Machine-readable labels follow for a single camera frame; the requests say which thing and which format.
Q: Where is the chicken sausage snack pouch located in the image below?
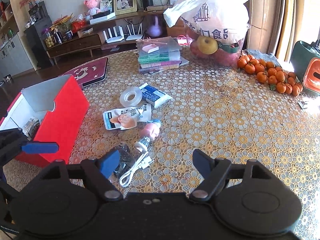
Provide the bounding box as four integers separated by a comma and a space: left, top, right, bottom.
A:
103, 103, 151, 131

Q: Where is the maroon bear laptop case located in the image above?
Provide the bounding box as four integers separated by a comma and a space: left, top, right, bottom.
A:
63, 56, 108, 89

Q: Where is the pink teddy bear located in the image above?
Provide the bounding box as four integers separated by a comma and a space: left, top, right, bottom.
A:
84, 0, 100, 16

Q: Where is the wooden TV console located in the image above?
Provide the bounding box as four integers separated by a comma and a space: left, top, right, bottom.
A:
47, 9, 183, 63

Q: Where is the blue white tissue pack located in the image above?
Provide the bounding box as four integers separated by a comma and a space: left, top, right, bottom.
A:
139, 83, 172, 108

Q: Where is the white plastic bag of fruit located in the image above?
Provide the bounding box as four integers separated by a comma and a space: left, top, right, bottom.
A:
163, 0, 249, 68

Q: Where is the white charging cable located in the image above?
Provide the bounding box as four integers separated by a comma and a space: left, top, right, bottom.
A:
119, 139, 155, 188

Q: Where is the white router with antennas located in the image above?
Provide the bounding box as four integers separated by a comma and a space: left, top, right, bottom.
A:
103, 25, 125, 43

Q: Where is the black mini fridge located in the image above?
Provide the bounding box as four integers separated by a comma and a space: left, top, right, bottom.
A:
24, 17, 54, 68

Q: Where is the black plastic bag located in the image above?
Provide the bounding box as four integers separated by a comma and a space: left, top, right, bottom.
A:
113, 142, 135, 179

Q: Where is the clear tape roll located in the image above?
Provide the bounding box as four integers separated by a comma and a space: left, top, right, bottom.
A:
119, 87, 143, 107

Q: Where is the red cardboard box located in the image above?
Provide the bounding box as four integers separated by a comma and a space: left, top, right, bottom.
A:
1, 75, 89, 167

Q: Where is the pile of small oranges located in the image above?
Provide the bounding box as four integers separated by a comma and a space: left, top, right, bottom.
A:
237, 55, 303, 96

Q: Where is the cotton swab packet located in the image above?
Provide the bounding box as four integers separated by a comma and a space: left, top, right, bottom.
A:
22, 118, 40, 138

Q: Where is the gold photo frame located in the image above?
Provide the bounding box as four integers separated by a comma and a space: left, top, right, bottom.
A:
113, 0, 138, 15

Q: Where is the stack of plastic bead boxes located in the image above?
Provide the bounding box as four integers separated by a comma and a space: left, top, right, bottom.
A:
136, 37, 189, 74

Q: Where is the purple kettlebell humidifier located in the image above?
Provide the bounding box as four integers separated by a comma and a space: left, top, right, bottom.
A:
147, 15, 162, 37

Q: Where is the pink small bottle toy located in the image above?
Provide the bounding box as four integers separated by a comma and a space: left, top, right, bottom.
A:
140, 119, 162, 141

